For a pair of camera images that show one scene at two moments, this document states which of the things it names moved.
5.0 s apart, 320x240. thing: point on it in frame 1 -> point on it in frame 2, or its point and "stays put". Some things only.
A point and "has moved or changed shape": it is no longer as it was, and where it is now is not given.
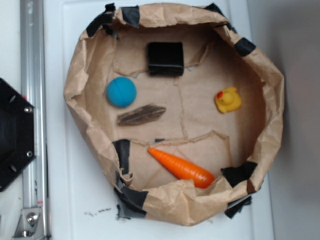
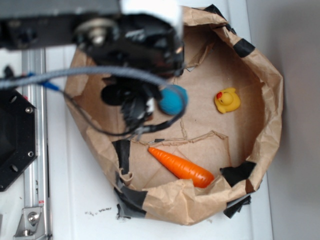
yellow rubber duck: x=228 y=100 stays put
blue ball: x=121 y=92 has moved or changed shape
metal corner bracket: x=31 y=225 stays put
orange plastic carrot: x=202 y=179 stays put
